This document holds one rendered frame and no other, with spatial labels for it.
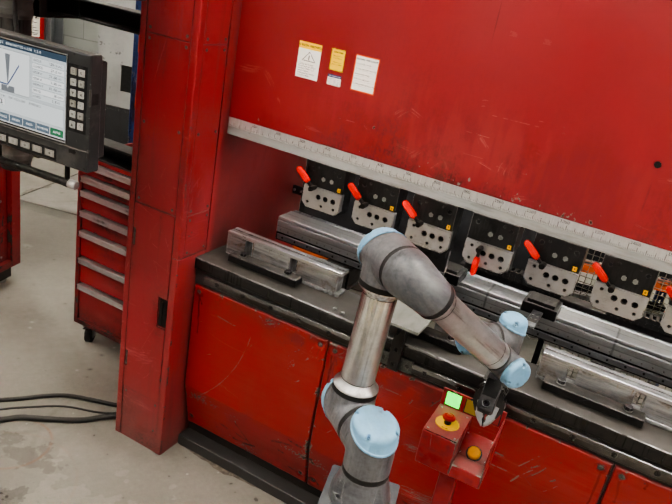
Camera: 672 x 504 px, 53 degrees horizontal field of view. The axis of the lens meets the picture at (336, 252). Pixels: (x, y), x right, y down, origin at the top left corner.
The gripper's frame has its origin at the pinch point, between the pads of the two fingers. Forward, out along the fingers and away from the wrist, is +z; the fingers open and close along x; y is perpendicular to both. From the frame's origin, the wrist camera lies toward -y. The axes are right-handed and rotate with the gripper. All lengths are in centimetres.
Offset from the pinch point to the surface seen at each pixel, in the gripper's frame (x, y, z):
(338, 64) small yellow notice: 79, 39, -80
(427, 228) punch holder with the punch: 38, 34, -37
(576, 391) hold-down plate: -20.9, 27.1, -4.4
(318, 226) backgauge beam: 91, 65, -9
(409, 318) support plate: 31.7, 15.1, -15.0
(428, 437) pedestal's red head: 12.8, -5.8, 7.7
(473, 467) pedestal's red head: -1.4, -3.4, 13.1
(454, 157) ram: 35, 37, -62
